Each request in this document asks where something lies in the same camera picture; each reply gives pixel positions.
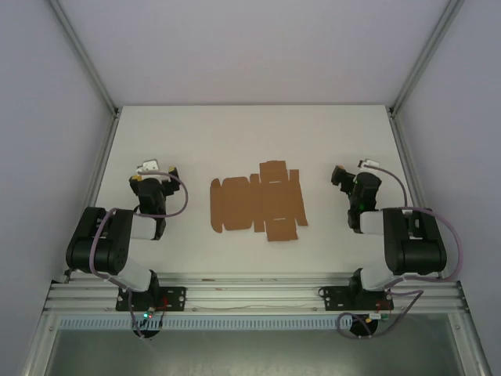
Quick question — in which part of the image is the brown cardboard paper box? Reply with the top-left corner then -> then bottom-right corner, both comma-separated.
210,159 -> 309,243

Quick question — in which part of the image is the grey metal sheet panel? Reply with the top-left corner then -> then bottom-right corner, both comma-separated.
45,327 -> 465,376

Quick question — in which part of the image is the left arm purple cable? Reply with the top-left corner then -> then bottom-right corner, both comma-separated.
88,168 -> 191,338

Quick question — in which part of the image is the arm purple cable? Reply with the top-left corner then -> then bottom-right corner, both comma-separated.
88,168 -> 191,338
337,163 -> 465,338

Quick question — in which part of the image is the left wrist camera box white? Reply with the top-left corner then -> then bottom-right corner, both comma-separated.
135,157 -> 160,176

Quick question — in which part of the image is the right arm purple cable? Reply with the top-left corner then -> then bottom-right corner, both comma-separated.
337,163 -> 465,338

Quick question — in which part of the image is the aluminium table side rail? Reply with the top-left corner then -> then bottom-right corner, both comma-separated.
62,113 -> 121,283
388,110 -> 436,212

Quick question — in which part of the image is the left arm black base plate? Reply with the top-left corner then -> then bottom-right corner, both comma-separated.
115,286 -> 187,313

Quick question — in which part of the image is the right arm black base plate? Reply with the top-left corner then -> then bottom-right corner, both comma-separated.
318,285 -> 395,313

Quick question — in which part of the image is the aluminium mounting rail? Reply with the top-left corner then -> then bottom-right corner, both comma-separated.
43,273 -> 469,315

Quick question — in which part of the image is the aluminium frame post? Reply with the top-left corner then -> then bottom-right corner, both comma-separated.
49,0 -> 121,117
388,0 -> 465,115

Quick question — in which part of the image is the slotted grey cable duct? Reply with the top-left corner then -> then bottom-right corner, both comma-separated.
58,316 -> 396,331

